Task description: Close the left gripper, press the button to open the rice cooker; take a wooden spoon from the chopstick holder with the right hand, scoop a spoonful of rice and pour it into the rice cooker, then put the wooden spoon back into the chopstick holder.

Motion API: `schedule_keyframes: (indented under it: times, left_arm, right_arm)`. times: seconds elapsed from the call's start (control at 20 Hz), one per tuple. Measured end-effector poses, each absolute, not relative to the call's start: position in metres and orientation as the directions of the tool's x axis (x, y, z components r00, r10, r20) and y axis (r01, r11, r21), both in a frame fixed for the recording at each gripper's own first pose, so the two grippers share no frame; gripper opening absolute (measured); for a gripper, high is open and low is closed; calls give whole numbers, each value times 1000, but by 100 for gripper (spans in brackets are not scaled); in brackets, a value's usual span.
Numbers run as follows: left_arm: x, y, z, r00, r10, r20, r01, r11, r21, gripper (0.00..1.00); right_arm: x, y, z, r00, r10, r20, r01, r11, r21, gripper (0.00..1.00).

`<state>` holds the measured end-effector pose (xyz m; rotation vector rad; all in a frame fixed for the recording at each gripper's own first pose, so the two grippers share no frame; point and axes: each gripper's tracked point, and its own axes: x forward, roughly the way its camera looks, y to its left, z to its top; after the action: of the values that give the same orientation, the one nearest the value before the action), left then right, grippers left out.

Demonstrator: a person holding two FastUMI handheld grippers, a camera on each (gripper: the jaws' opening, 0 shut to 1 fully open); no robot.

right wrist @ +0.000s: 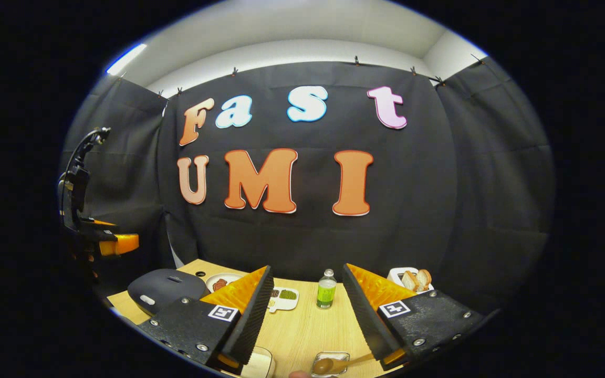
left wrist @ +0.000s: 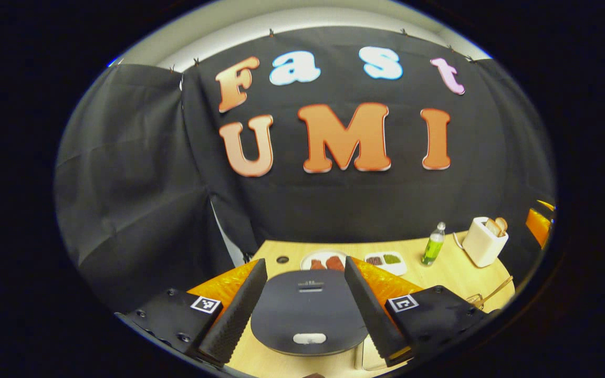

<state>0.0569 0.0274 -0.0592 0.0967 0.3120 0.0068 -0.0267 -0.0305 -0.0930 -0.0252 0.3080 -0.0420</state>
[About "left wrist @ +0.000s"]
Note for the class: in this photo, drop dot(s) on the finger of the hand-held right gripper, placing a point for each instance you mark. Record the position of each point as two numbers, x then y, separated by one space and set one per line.
545 205
538 226

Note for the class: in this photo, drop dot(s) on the wooden spoon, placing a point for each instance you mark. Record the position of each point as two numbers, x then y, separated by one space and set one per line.
499 287

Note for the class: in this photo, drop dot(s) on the round plate of red meat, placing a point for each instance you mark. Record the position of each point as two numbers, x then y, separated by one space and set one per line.
323 261

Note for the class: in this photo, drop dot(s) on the green drink bottle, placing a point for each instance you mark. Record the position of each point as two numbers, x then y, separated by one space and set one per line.
433 249

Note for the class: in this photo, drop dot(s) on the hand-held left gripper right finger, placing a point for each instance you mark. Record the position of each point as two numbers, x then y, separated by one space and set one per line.
371 312

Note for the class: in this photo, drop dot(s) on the black rice cooker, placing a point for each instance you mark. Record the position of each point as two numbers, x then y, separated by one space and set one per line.
308 315

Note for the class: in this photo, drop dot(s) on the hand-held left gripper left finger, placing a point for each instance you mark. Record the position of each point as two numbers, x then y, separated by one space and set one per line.
237 317

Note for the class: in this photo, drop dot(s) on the white divided dish of beans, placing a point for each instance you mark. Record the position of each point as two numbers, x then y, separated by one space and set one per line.
386 261

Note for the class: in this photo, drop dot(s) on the toasted bread slices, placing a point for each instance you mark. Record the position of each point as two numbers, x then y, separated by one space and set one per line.
496 226

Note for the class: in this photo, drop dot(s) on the black backdrop cloth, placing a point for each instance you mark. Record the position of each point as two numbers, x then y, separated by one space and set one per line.
139 184

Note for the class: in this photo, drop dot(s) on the white toaster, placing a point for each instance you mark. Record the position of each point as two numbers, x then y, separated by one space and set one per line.
481 249

